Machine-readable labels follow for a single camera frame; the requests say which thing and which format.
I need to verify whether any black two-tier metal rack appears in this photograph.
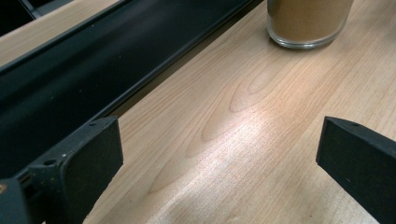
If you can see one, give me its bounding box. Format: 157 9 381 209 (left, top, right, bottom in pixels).
0 0 265 180

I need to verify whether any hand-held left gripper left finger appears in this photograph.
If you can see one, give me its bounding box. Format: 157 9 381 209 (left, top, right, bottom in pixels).
0 116 124 224

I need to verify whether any spice jar with tan powder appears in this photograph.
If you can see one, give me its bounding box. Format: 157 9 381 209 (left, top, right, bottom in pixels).
266 0 355 49

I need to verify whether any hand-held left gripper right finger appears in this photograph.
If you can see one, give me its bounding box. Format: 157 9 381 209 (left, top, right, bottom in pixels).
316 116 396 224

